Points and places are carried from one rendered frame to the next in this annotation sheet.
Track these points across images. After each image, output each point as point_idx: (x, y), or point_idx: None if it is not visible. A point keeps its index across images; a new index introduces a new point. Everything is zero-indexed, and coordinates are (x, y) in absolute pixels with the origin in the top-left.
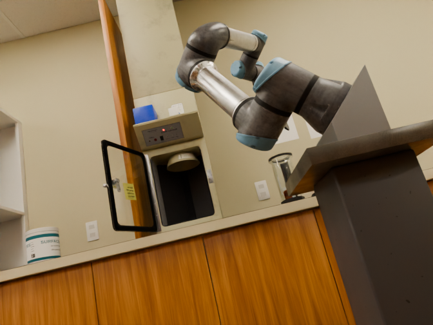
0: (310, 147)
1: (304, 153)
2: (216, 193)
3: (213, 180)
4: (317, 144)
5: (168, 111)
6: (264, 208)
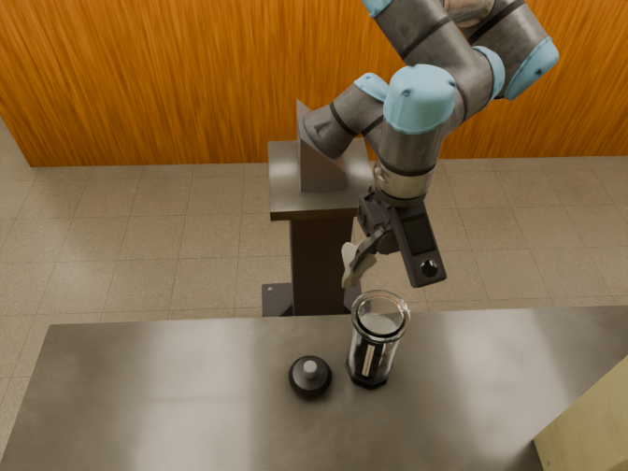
0: (361, 137)
1: (364, 142)
2: (568, 406)
3: (586, 392)
4: (344, 165)
5: None
6: (419, 312)
